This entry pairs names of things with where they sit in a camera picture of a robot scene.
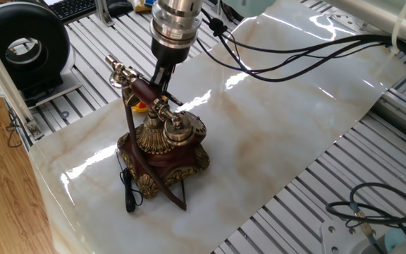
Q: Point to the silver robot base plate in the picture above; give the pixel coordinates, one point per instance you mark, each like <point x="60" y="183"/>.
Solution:
<point x="337" y="236"/>

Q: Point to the brass red phone handset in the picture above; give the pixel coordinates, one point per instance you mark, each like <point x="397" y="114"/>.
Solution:
<point x="144" y="92"/>

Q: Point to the antique brass red phone base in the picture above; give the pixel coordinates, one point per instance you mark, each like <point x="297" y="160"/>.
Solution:
<point x="167" y="162"/>

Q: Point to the blue snack packet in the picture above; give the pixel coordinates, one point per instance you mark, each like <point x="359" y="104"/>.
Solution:
<point x="148" y="3"/>

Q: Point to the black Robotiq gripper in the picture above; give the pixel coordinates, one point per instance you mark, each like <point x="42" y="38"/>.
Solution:
<point x="169" y="54"/>

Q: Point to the yellow orange toy turtle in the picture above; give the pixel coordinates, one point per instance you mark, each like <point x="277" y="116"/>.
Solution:
<point x="140" y="107"/>

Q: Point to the glossy marble pattern mat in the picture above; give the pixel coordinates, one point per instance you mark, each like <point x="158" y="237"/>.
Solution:
<point x="259" y="158"/>

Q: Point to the black silver ballpoint pen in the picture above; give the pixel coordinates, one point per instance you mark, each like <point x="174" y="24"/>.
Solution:
<point x="176" y="100"/>

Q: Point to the white zip tie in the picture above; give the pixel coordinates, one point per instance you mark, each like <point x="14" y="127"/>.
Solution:
<point x="398" y="28"/>

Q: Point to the black computer keyboard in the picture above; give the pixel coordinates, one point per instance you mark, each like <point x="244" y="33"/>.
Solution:
<point x="72" y="7"/>

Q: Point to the short aluminium post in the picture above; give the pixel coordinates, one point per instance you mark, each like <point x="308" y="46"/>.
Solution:
<point x="103" y="14"/>

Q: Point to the aluminium frame beam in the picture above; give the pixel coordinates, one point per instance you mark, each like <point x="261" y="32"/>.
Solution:
<point x="2" y="77"/>

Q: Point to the metal corner bracket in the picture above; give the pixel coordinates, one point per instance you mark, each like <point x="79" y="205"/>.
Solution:
<point x="34" y="131"/>

